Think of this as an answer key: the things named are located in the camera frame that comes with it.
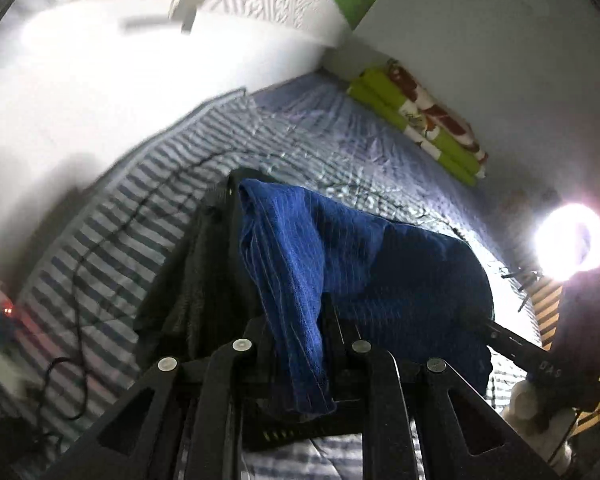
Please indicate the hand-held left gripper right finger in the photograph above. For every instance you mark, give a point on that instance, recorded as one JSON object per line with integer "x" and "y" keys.
{"x": 380, "y": 385}

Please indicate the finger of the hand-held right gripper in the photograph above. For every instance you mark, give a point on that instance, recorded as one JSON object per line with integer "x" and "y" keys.
{"x": 505, "y": 342}

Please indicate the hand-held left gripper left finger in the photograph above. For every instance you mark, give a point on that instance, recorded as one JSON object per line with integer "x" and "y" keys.
{"x": 230, "y": 375}

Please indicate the blue shorts with black waistband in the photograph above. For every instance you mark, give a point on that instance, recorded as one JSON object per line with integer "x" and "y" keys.
{"x": 355, "y": 260}

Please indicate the person's right hand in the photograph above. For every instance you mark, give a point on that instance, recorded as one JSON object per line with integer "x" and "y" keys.
{"x": 527, "y": 405}

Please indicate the black cloth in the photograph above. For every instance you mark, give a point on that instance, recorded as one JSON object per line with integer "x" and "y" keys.
{"x": 190, "y": 285}

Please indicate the striped bed sheet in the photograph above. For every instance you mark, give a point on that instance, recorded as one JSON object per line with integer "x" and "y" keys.
{"x": 105, "y": 240}

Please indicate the white box with red light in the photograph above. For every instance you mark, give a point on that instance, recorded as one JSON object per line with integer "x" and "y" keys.
{"x": 5, "y": 365}

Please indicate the folded green floral blanket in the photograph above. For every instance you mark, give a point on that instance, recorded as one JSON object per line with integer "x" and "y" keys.
{"x": 380, "y": 95}

